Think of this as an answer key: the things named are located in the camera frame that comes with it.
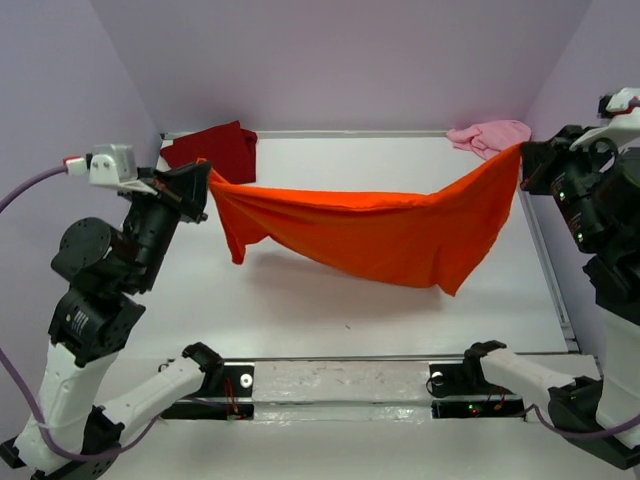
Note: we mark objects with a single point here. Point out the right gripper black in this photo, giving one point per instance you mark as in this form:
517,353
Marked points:
545,156

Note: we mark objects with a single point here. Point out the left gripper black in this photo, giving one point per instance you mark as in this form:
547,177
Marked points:
185,187

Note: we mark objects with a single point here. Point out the orange t-shirt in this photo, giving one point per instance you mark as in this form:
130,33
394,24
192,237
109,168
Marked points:
406,239

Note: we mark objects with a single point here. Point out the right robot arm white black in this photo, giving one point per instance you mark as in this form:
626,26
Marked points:
601,417

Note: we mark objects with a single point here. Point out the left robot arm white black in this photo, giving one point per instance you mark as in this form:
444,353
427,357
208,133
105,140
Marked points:
69,435

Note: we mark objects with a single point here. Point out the pink t-shirt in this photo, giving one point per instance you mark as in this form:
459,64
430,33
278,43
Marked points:
489,138

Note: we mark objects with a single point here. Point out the folded dark red t-shirt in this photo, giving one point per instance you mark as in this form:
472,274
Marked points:
229,148

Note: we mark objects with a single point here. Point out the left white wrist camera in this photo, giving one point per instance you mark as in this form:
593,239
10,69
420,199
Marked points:
109,166

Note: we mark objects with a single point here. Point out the front aluminium rail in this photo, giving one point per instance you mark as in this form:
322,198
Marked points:
412,357

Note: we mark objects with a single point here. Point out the aluminium rail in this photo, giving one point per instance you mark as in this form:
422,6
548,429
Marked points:
549,273
412,357
325,134

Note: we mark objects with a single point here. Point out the right aluminium rail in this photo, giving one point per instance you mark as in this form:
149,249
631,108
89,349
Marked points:
549,273

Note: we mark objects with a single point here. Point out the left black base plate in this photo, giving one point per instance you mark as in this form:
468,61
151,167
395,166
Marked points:
228,397

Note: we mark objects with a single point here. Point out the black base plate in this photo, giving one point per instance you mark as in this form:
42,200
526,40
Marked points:
228,397
455,396

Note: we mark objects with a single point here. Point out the back aluminium rail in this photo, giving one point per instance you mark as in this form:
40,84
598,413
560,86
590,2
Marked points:
325,134

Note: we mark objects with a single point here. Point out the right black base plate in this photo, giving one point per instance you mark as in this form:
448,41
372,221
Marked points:
455,396

